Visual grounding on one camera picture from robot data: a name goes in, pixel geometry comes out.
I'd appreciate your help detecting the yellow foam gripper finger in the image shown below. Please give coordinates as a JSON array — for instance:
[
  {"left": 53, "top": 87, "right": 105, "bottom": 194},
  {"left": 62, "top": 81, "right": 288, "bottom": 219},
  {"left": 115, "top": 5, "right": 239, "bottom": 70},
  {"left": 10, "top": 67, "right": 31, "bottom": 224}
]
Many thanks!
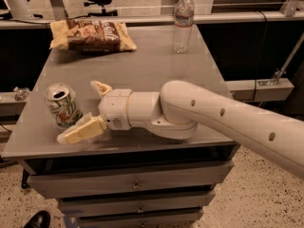
[
  {"left": 57, "top": 113, "right": 107, "bottom": 144},
  {"left": 90, "top": 81, "right": 112, "bottom": 98}
]

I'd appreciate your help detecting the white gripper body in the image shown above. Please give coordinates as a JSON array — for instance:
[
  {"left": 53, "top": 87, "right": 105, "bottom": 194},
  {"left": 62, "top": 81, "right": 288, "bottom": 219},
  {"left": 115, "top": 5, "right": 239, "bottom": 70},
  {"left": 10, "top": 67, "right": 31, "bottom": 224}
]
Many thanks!
[{"left": 98, "top": 89, "right": 132, "bottom": 130}]

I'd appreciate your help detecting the white green 7up can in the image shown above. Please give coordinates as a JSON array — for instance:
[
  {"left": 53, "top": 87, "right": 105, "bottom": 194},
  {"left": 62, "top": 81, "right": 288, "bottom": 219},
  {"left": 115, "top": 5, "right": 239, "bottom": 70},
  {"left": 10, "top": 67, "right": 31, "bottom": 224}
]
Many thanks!
[{"left": 45, "top": 83, "right": 83, "bottom": 131}]

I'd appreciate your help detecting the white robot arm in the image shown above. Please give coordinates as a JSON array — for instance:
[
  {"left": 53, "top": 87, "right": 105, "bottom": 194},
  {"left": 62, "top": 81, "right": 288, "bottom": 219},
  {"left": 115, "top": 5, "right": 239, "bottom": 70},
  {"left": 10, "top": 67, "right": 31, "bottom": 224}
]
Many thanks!
[{"left": 57, "top": 81, "right": 304, "bottom": 180}]

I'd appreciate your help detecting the clear plastic water bottle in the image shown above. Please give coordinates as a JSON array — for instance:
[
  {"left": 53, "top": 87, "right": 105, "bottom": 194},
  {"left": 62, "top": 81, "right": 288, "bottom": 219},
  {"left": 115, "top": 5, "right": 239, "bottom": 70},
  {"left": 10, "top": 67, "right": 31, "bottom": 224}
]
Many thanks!
[{"left": 173, "top": 0, "right": 195, "bottom": 53}]

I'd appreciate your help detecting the yellow brown chip bag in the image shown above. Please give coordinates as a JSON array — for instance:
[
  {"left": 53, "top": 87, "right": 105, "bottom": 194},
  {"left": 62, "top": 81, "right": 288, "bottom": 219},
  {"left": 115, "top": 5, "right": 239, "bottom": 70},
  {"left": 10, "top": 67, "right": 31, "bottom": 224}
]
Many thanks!
[{"left": 50, "top": 19, "right": 137, "bottom": 53}]

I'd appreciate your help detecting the grey drawer cabinet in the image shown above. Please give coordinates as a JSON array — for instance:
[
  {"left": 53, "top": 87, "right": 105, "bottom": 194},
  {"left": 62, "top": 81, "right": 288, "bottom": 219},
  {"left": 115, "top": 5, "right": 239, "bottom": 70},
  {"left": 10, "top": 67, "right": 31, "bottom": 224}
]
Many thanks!
[{"left": 1, "top": 24, "right": 254, "bottom": 228}]

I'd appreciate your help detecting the small crumpled clear object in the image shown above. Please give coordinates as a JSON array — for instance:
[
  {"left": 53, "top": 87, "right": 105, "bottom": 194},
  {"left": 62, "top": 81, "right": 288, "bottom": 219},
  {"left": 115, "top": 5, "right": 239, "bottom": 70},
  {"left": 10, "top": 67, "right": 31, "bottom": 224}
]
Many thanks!
[{"left": 13, "top": 87, "right": 30, "bottom": 101}]

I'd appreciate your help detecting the black shoe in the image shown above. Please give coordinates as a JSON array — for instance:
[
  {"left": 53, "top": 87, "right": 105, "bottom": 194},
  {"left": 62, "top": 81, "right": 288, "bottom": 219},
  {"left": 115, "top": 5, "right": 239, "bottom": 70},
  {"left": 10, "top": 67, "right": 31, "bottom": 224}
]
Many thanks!
[{"left": 23, "top": 210, "right": 50, "bottom": 228}]

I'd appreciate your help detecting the top grey drawer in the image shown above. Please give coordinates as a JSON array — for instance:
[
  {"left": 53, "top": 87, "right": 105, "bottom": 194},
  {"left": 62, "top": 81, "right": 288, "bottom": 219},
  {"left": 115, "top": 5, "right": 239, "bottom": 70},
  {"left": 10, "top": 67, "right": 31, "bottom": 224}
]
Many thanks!
[{"left": 28, "top": 161, "right": 234, "bottom": 199}]

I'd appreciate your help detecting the grey drawer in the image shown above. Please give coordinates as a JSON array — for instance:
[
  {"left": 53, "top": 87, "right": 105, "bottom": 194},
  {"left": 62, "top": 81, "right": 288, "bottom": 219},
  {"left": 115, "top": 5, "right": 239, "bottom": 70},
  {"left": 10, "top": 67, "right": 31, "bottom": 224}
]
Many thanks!
[
  {"left": 77, "top": 208, "right": 202, "bottom": 228},
  {"left": 28, "top": 161, "right": 234, "bottom": 199},
  {"left": 59, "top": 190, "right": 215, "bottom": 218}
]

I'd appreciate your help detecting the middle grey drawer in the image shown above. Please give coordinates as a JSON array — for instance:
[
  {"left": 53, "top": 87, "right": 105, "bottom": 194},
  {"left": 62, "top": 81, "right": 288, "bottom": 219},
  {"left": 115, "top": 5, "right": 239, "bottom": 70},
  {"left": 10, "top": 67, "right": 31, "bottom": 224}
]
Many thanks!
[{"left": 59, "top": 190, "right": 215, "bottom": 218}]

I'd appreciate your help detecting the white pipe top left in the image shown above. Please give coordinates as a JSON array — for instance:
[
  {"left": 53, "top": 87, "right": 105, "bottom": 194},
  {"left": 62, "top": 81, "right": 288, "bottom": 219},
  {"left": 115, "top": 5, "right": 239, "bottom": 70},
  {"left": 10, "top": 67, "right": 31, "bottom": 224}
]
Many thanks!
[{"left": 5, "top": 0, "right": 33, "bottom": 20}]

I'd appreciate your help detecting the bottom grey drawer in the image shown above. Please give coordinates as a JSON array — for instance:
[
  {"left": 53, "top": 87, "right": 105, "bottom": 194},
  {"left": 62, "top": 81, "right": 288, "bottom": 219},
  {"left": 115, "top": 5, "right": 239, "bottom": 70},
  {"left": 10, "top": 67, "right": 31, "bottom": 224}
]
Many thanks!
[{"left": 77, "top": 208, "right": 202, "bottom": 228}]

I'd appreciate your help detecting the grey metal rail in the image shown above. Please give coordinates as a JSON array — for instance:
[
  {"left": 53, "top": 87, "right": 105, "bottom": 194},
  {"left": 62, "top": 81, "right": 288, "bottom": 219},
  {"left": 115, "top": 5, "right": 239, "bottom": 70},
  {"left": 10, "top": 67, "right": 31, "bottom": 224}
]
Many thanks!
[{"left": 0, "top": 10, "right": 304, "bottom": 29}]

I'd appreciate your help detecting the grey bracket block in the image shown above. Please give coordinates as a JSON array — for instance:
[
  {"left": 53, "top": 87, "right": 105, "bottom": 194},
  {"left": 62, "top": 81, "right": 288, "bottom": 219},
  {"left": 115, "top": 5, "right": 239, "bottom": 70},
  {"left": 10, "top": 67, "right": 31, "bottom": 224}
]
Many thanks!
[{"left": 226, "top": 78, "right": 294, "bottom": 103}]

